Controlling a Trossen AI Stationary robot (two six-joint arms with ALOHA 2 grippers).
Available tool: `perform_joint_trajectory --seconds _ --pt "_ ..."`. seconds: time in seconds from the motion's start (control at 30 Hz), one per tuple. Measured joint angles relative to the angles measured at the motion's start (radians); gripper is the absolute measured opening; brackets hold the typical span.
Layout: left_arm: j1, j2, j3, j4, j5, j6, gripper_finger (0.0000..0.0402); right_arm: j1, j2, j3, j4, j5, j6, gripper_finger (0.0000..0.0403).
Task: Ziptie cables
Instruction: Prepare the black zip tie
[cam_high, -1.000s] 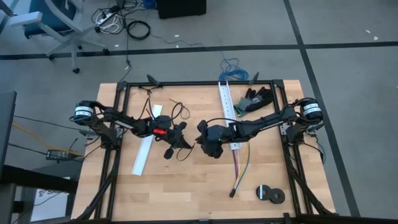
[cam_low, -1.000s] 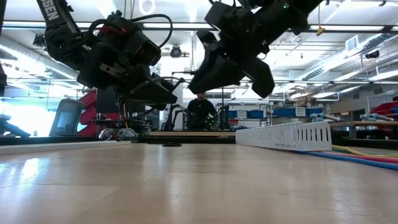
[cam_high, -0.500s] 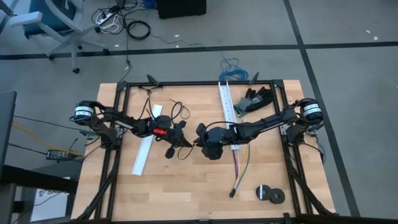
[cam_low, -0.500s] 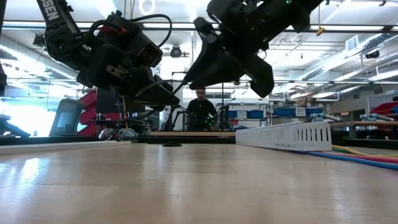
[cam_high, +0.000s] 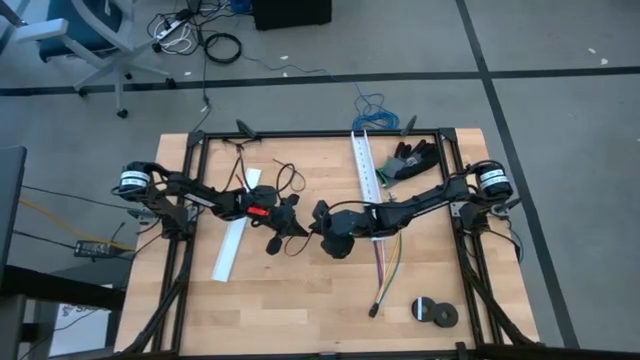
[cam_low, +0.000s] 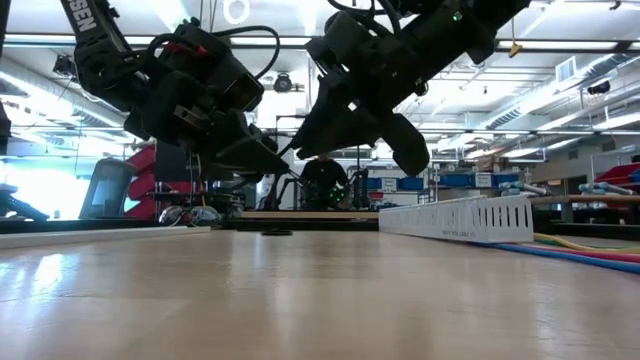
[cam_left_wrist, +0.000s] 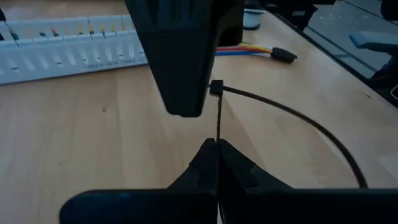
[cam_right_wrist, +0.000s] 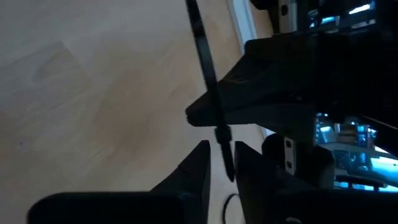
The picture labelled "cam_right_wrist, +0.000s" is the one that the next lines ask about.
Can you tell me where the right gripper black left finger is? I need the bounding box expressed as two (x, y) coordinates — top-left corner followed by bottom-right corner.
(27, 140), (211, 224)

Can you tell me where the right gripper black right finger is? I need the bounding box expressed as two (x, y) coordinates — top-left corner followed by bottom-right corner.
(234, 141), (398, 224)

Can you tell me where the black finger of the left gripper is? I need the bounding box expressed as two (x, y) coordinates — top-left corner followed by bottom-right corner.
(186, 32), (318, 110)
(186, 104), (315, 141)

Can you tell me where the white raceway cover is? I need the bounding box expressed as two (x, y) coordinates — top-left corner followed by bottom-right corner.
(228, 0), (276, 139)

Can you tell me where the black zip tie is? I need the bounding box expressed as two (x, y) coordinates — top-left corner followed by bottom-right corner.
(185, 0), (236, 184)

